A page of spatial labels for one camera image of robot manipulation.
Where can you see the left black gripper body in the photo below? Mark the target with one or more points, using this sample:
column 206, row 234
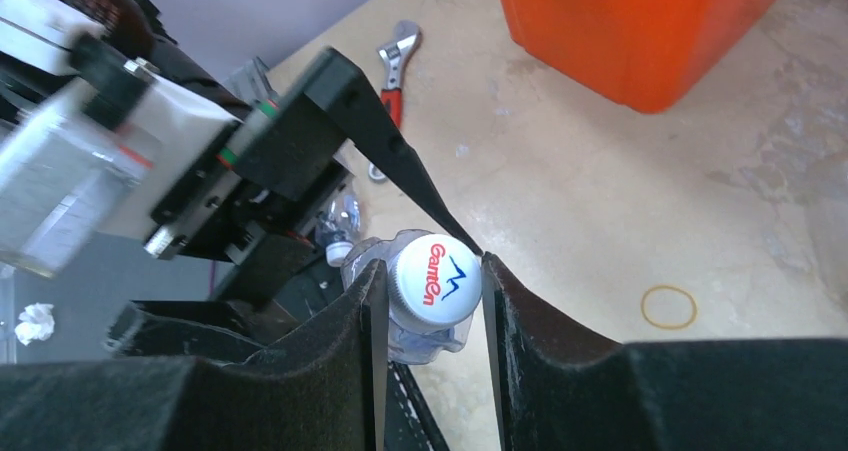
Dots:
column 251, row 195

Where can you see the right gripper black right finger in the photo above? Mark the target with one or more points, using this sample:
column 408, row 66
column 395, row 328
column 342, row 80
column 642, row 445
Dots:
column 559, row 385

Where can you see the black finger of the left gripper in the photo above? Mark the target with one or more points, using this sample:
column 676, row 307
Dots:
column 220, row 331
column 332, row 102

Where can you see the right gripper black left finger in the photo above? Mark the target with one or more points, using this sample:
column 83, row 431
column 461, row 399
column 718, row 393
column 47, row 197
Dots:
column 320, row 387

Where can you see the crushed bottle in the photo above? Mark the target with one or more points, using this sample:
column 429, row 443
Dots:
column 338, row 228

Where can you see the small clear bottle white cap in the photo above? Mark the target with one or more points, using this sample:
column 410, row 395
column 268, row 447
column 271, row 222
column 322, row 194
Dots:
column 434, row 286

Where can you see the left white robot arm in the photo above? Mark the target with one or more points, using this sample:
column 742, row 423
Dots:
column 113, row 129

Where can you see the orange plastic bin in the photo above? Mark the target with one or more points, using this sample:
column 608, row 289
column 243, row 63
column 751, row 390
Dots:
column 645, row 54

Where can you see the rubber band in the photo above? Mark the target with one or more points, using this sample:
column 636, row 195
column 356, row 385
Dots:
column 668, row 308

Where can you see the crumpled white paper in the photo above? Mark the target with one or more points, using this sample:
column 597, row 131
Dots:
column 36, row 323

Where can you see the red handle adjustable wrench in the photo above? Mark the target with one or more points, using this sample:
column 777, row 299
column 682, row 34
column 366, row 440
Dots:
column 395, row 55

